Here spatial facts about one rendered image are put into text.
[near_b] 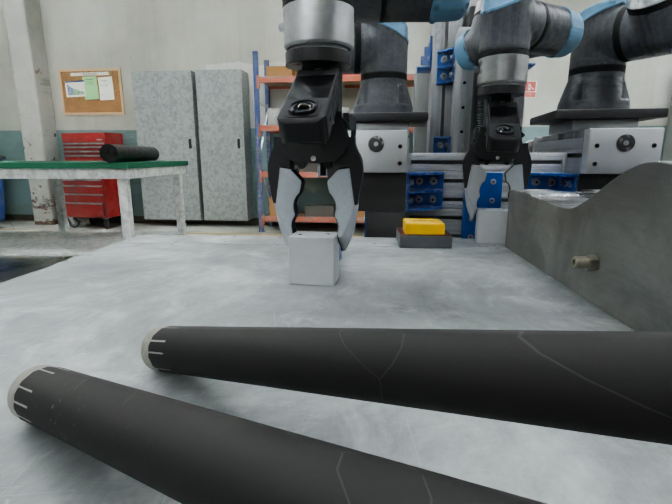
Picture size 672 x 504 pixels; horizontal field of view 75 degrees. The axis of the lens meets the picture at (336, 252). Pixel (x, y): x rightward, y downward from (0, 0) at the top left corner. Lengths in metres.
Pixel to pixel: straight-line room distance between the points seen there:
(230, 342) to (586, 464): 0.18
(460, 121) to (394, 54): 0.24
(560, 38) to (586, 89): 0.35
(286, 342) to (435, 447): 0.09
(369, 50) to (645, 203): 0.84
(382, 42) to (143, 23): 5.94
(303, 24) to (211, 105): 5.61
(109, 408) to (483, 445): 0.17
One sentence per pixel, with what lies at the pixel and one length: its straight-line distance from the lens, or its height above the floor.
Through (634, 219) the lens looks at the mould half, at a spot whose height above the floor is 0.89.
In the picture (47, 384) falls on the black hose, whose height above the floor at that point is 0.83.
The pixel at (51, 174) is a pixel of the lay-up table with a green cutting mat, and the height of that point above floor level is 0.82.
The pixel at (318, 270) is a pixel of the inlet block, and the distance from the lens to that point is 0.48.
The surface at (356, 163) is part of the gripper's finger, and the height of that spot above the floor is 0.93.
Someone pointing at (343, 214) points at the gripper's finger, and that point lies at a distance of 0.48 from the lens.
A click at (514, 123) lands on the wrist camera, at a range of 0.72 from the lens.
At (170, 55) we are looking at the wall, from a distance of 6.72.
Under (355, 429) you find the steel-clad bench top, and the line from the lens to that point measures 0.25.
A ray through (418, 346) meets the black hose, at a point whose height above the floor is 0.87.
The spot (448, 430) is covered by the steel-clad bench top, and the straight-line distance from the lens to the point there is 0.25.
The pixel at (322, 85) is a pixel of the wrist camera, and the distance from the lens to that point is 0.46.
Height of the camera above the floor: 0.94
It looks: 12 degrees down
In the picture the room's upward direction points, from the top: straight up
